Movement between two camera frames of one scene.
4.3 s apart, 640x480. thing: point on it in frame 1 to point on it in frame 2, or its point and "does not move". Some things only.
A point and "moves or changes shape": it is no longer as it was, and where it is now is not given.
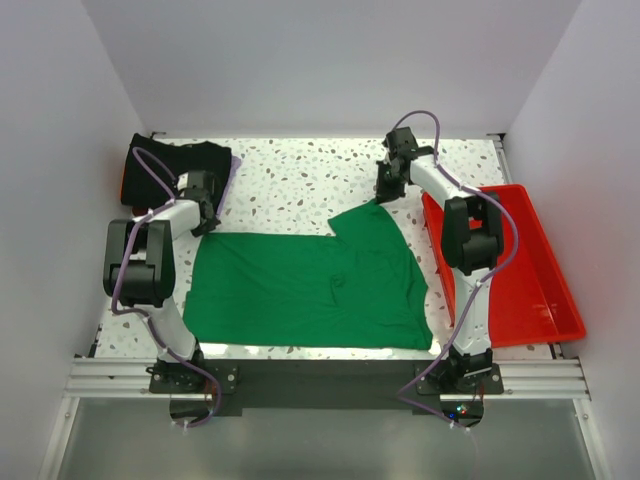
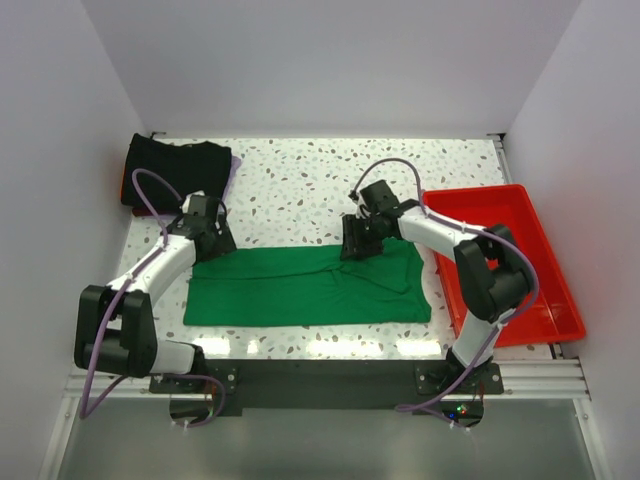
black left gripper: x=206 y=227 to x=224 y=243
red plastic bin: x=531 y=301 does not move
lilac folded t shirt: x=235 y=163 does not move
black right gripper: x=382 y=192 to x=353 y=244
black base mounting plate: x=324 y=383 does not move
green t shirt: x=357 y=289 moves or changes shape
